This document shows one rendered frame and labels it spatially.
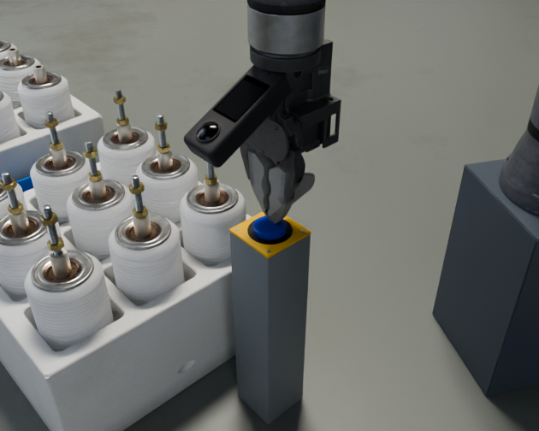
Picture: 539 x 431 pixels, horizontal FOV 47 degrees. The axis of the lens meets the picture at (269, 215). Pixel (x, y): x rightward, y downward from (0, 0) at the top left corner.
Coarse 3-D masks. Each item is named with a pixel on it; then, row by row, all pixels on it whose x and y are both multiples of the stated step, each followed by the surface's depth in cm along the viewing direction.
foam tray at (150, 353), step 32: (32, 192) 105; (64, 224) 98; (192, 256) 92; (0, 288) 86; (192, 288) 86; (224, 288) 90; (0, 320) 82; (32, 320) 85; (128, 320) 81; (160, 320) 83; (192, 320) 88; (224, 320) 93; (0, 352) 94; (32, 352) 77; (64, 352) 77; (96, 352) 78; (128, 352) 82; (160, 352) 86; (192, 352) 91; (224, 352) 97; (32, 384) 83; (64, 384) 76; (96, 384) 80; (128, 384) 85; (160, 384) 89; (64, 416) 79; (96, 416) 83; (128, 416) 88
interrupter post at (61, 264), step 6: (66, 252) 76; (54, 258) 76; (60, 258) 76; (66, 258) 76; (54, 264) 76; (60, 264) 76; (66, 264) 77; (54, 270) 77; (60, 270) 77; (66, 270) 77; (60, 276) 77
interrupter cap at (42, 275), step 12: (72, 252) 81; (36, 264) 79; (48, 264) 79; (72, 264) 79; (84, 264) 79; (36, 276) 77; (48, 276) 77; (72, 276) 77; (84, 276) 77; (48, 288) 75; (60, 288) 75; (72, 288) 76
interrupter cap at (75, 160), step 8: (72, 152) 101; (40, 160) 99; (48, 160) 99; (72, 160) 99; (80, 160) 99; (40, 168) 97; (48, 168) 97; (56, 168) 97; (64, 168) 97; (72, 168) 97; (56, 176) 96
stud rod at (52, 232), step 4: (44, 208) 72; (48, 208) 72; (44, 212) 72; (48, 212) 72; (44, 216) 73; (48, 216) 73; (48, 228) 74; (52, 228) 74; (48, 232) 74; (52, 232) 74; (56, 232) 75; (52, 236) 74; (56, 236) 75; (52, 240) 75; (56, 240) 75; (56, 252) 76; (60, 252) 76
